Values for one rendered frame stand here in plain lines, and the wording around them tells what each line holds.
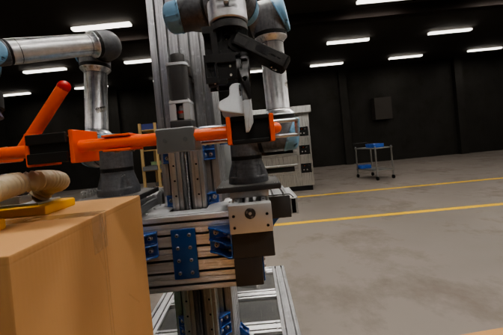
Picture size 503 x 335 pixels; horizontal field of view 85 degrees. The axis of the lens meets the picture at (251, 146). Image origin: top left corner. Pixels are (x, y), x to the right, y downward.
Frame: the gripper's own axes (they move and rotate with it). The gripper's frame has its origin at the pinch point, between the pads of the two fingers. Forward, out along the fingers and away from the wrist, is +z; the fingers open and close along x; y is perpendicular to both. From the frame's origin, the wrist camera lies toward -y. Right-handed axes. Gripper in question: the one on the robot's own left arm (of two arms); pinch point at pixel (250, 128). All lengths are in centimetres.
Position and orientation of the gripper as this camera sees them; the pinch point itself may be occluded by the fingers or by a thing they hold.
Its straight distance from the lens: 52.7
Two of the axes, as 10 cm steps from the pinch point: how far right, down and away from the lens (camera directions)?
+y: -9.9, 1.0, -0.3
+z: 1.0, 9.9, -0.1
